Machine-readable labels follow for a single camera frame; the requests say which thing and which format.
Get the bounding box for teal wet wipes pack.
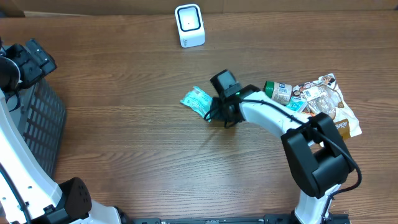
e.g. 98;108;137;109
180;86;213;118

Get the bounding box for green lid jar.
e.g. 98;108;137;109
264;80;292;105

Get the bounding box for small teal tissue pack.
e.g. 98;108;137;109
285;96;308;113

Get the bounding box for beige brown snack bag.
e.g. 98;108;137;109
292;73;362;140

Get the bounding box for orange white small box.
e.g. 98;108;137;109
301;112;315;116

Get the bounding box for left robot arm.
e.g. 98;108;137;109
1;39;130;223

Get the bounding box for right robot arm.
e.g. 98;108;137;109
204;70;362;223

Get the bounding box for white barcode scanner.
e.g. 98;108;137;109
175;3;206;48

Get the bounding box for grey plastic mesh basket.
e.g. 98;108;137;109
6;79;67;177

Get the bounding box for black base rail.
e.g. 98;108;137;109
131;215;294;224

